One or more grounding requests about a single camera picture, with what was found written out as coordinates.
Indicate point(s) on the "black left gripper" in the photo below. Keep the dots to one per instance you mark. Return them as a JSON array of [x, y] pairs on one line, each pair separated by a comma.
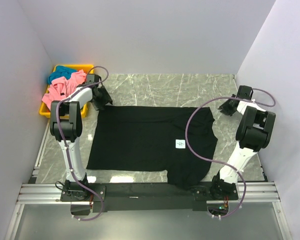
[[106, 99]]

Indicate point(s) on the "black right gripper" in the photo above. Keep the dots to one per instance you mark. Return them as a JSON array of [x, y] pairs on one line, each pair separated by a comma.
[[224, 105]]

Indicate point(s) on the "black t shirt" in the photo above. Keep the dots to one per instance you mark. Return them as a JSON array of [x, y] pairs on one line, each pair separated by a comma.
[[178, 140]]

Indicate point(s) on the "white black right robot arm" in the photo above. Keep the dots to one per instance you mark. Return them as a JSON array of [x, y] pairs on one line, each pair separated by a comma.
[[253, 134]]

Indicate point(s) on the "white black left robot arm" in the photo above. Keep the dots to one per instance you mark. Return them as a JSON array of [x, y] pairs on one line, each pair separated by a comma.
[[67, 127]]

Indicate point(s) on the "pink t shirt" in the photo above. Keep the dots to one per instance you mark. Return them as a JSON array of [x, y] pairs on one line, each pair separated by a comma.
[[60, 88]]

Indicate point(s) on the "teal blue t shirt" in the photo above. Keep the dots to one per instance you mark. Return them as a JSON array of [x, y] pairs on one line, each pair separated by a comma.
[[60, 71]]

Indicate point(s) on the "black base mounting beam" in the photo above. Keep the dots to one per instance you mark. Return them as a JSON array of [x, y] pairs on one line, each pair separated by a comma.
[[142, 196]]

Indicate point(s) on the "aluminium extrusion rail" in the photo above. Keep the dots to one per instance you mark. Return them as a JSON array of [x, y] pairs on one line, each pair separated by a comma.
[[256, 192]]

